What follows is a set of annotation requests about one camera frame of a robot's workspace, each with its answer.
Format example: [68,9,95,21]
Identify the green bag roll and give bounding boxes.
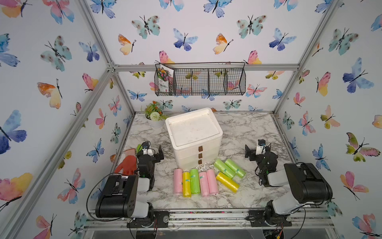
[190,169,201,194]
[225,158,246,178]
[214,158,236,179]

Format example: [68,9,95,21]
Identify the drawer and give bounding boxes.
[176,147,219,164]
[176,153,218,171]
[173,140,221,157]

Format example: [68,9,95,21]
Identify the yellow bag roll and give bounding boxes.
[182,171,192,197]
[216,172,240,193]

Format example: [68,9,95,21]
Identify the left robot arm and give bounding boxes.
[95,145,164,222]

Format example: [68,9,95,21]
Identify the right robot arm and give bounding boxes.
[245,145,333,226]

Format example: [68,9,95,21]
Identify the white three-drawer foam cabinet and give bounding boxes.
[165,108,223,160]

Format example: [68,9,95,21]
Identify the red rubber glove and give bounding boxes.
[114,149,137,175]

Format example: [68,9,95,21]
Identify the green toy shovel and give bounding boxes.
[136,144,143,154]

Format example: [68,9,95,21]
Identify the left pink bag roll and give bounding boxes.
[173,168,183,195]

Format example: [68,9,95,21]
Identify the pink bag roll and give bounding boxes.
[199,172,210,197]
[207,169,219,195]
[173,168,183,195]

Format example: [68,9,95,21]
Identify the potted artificial flower plant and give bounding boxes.
[144,101,168,129]

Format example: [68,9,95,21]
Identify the pink bag roll right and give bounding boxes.
[207,169,219,195]

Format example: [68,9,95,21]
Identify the flower seed packet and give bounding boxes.
[157,64,174,95]

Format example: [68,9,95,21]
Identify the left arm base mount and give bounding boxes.
[126,210,170,229]

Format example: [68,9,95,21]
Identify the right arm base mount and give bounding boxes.
[245,209,292,227]

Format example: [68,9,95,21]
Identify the aluminium front rail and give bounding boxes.
[85,208,335,231]

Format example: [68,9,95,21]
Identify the black wire wall basket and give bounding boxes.
[154,62,246,97]

